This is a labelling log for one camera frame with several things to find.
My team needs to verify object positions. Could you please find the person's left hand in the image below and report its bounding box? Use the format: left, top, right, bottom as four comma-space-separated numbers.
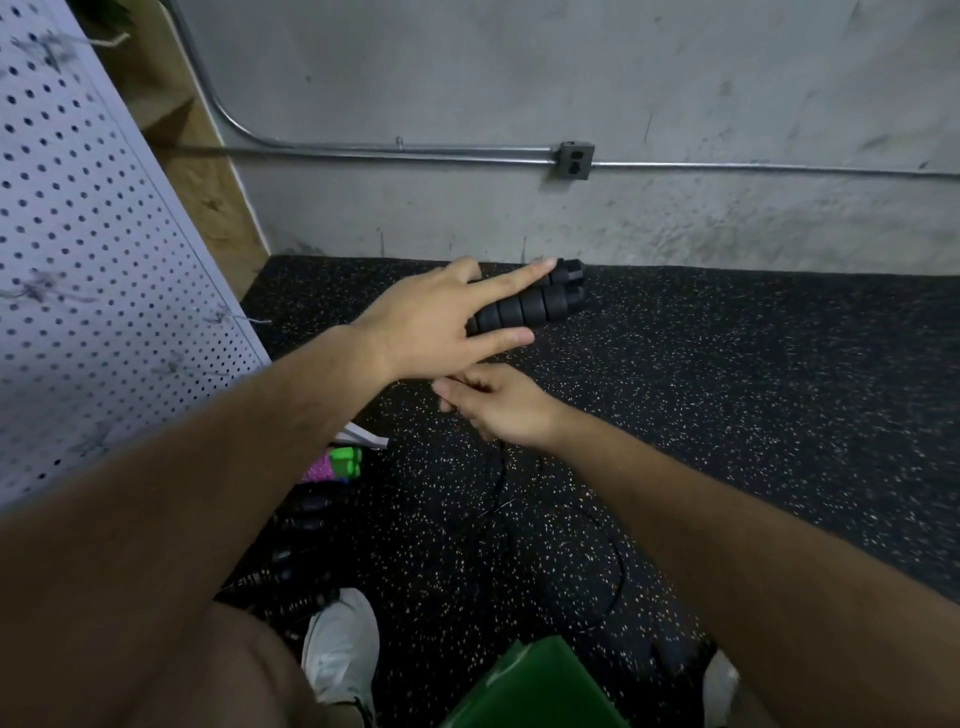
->
352, 258, 557, 384

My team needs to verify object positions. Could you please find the person's right hand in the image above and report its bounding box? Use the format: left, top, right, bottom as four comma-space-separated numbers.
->
432, 363, 569, 452

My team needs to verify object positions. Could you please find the black foam-handled jump rope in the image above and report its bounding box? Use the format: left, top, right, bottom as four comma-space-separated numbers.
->
465, 258, 632, 624

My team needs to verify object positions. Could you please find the pink green-handled jump rope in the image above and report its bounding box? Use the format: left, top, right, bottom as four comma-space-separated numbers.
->
304, 445, 365, 485

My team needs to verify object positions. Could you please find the pile of black ropes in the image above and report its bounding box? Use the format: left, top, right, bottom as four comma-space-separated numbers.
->
225, 480, 354, 617

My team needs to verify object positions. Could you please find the white pegboard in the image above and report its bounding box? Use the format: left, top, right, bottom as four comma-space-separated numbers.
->
0, 0, 272, 512

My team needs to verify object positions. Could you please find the person's left forearm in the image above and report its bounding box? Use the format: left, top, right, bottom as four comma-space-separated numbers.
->
0, 327, 395, 728

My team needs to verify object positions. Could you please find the person's right forearm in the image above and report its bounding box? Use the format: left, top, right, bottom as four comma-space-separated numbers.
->
540, 408, 960, 728

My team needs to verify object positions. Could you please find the white pegboard stand foot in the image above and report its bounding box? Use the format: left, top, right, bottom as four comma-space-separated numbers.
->
333, 423, 390, 452

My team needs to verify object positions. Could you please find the person's left leg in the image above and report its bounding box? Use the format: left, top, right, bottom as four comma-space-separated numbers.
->
150, 600, 362, 728

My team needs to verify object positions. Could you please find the metal pegboard hook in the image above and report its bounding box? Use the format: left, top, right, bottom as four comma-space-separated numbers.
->
15, 33, 80, 71
7, 270, 62, 305

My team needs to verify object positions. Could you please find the metal conduit pipe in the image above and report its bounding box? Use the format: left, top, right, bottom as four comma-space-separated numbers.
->
165, 0, 960, 182

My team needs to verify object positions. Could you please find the grey electrical junction box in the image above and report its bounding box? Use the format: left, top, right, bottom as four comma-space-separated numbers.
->
553, 141, 596, 180

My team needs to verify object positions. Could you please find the plywood shelf unit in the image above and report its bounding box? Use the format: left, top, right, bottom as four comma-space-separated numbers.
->
90, 0, 272, 299

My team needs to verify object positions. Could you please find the white left shoe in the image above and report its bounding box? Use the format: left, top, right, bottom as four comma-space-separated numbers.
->
301, 586, 381, 728

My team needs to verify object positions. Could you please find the white shoe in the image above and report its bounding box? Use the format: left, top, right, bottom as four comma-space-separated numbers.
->
301, 586, 381, 728
702, 648, 744, 728

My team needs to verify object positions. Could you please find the white right shoe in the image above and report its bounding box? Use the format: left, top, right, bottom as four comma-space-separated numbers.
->
702, 648, 744, 728

